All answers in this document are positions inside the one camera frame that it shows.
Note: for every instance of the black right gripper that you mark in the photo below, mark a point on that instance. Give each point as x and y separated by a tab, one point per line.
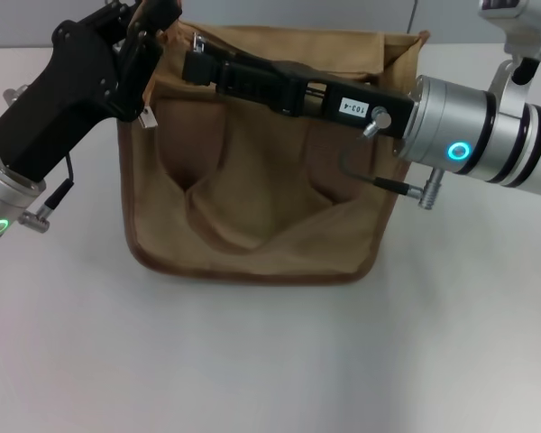
387	113

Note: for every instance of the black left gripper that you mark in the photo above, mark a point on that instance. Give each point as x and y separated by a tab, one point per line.
58	104

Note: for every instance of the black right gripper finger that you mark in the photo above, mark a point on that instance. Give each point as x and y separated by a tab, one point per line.
243	85

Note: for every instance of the silver zipper pull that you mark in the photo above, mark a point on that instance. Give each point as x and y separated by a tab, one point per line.
199	43

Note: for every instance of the khaki canvas food bag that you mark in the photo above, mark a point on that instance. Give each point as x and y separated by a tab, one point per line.
261	203

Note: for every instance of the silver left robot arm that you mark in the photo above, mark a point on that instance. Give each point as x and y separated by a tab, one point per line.
0	198

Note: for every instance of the silver metal bag tab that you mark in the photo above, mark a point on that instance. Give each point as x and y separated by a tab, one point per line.
148	119

